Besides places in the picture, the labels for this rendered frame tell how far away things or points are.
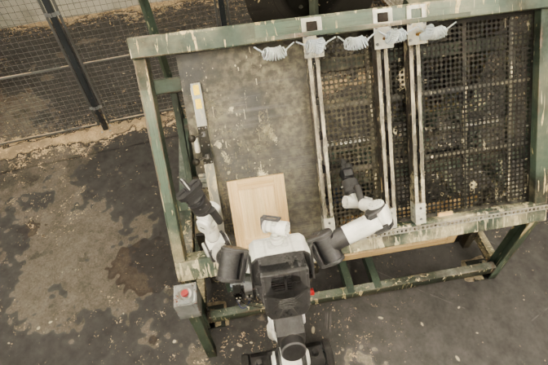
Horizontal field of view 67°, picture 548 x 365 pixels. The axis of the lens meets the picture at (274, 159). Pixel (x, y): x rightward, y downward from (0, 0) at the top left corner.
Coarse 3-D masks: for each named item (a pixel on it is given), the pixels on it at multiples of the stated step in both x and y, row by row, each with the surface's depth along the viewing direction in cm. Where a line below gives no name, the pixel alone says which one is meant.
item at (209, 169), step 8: (192, 88) 208; (200, 88) 208; (192, 96) 208; (200, 96) 209; (200, 112) 211; (200, 120) 212; (208, 168) 218; (208, 176) 219; (208, 184) 220; (216, 184) 220; (216, 192) 221; (216, 200) 223; (224, 232) 227
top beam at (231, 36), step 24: (456, 0) 206; (480, 0) 207; (504, 0) 209; (528, 0) 210; (240, 24) 197; (264, 24) 198; (288, 24) 200; (336, 24) 202; (360, 24) 204; (144, 48) 195; (168, 48) 196; (192, 48) 197; (216, 48) 199
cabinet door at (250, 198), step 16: (272, 176) 225; (240, 192) 225; (256, 192) 227; (272, 192) 228; (240, 208) 227; (256, 208) 229; (272, 208) 230; (240, 224) 229; (256, 224) 231; (240, 240) 232
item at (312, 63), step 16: (320, 16) 200; (304, 48) 202; (320, 48) 192; (320, 80) 210; (320, 96) 212; (320, 112) 214; (320, 128) 219; (320, 144) 222; (320, 160) 220; (320, 176) 223; (320, 192) 225; (320, 208) 232
